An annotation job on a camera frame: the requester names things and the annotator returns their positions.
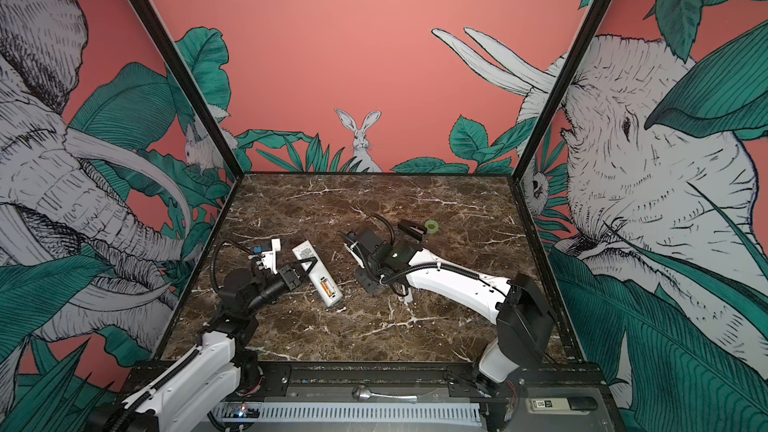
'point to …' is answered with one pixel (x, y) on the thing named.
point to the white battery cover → (408, 298)
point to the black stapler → (416, 231)
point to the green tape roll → (431, 226)
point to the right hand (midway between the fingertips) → (360, 270)
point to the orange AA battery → (326, 288)
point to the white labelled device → (573, 405)
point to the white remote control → (317, 274)
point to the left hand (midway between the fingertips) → (315, 259)
